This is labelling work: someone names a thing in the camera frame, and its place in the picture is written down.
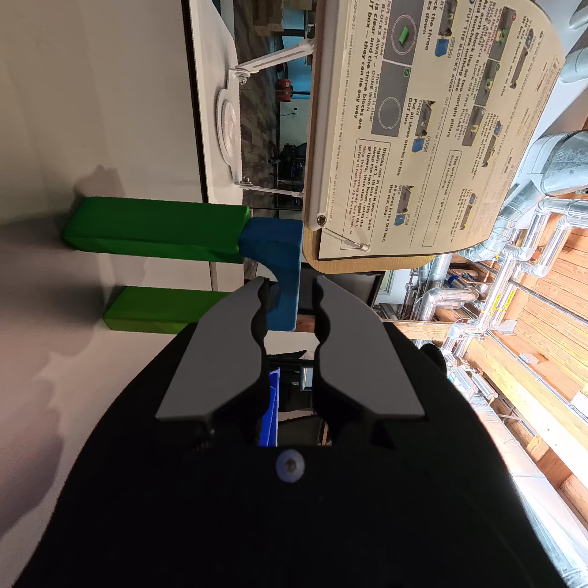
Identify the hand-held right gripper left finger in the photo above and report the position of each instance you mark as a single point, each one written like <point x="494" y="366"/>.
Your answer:
<point x="216" y="367"/>

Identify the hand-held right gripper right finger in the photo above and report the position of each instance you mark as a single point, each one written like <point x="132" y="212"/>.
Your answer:
<point x="367" y="367"/>

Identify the blue plastic bin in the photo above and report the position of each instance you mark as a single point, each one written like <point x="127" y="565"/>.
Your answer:
<point x="268" y="413"/>

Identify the lime green plank block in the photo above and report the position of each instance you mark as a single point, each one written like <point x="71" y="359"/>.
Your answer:
<point x="156" y="310"/>

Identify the blue arch block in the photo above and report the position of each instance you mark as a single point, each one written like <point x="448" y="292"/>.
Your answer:
<point x="274" y="243"/>

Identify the silver insulated pipes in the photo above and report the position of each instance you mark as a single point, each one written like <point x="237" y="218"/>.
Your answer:
<point x="514" y="248"/>

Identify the wooden document stand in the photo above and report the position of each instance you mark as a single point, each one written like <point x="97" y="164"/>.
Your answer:
<point x="220" y="119"/>

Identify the printed instruction sheet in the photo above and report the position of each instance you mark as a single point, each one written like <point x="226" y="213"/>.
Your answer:
<point x="441" y="119"/>

